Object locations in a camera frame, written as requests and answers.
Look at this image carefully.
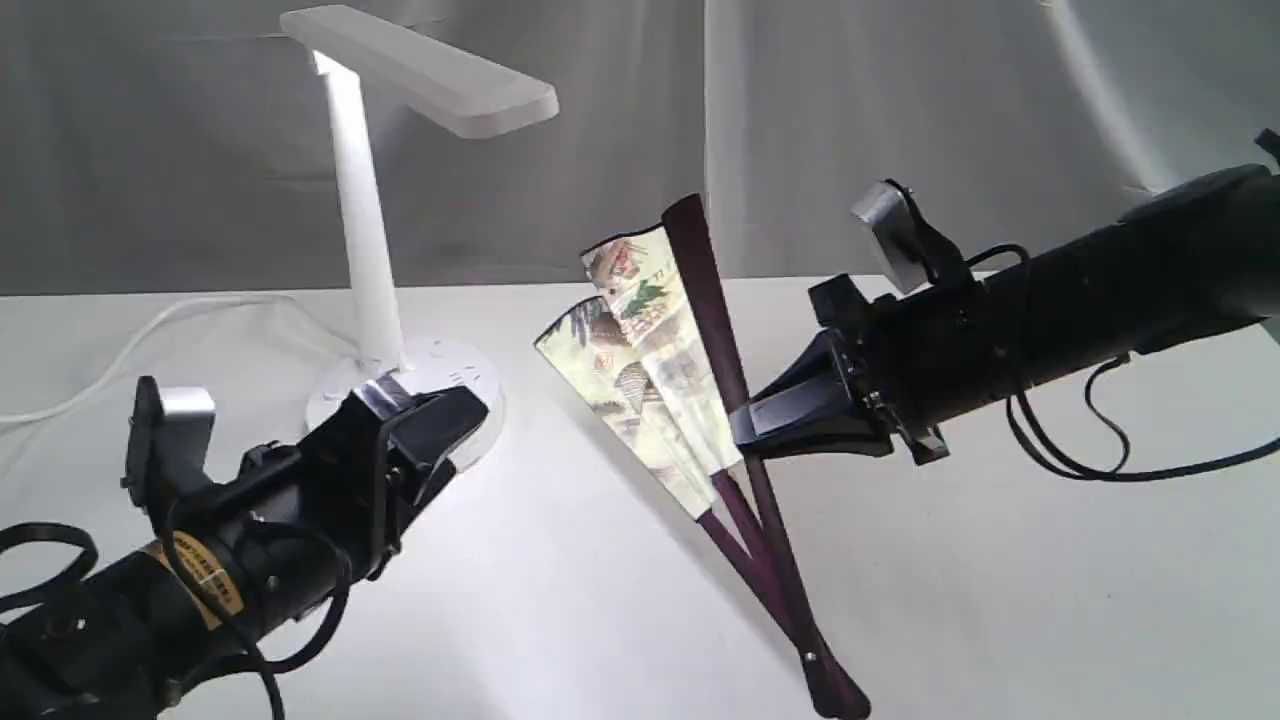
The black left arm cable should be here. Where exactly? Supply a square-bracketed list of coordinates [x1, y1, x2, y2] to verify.
[0, 500, 356, 720]

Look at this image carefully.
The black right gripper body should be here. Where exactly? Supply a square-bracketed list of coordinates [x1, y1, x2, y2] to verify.
[809, 275, 1011, 465]

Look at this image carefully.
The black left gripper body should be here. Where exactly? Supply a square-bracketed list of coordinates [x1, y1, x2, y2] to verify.
[170, 395, 454, 641]

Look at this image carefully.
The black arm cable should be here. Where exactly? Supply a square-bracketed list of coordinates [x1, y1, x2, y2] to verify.
[965, 243, 1280, 484]
[0, 500, 356, 720]

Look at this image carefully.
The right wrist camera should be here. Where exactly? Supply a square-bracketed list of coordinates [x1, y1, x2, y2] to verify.
[851, 178, 973, 295]

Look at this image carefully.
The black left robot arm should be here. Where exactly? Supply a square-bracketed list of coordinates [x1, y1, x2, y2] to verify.
[3, 375, 490, 719]

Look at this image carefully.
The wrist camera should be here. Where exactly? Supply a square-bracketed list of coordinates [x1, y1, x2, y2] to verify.
[851, 178, 973, 295]
[122, 375, 216, 530]

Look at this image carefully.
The grey backdrop curtain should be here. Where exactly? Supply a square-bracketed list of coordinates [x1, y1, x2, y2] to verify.
[1, 1, 1279, 295]

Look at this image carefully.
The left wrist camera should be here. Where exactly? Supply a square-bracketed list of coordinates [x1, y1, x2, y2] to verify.
[122, 375, 216, 530]

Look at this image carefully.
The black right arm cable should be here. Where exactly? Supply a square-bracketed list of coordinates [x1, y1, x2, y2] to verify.
[965, 243, 1280, 484]

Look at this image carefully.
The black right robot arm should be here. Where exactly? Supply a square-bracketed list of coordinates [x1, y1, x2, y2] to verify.
[730, 164, 1279, 464]

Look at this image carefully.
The white power cable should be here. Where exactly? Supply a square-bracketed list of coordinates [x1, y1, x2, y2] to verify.
[0, 293, 356, 427]

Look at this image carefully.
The painted paper folding fan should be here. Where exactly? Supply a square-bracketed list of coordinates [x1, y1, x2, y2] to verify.
[532, 193, 872, 719]

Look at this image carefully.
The white desk lamp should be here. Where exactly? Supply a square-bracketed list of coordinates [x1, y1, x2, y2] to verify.
[279, 4, 561, 470]

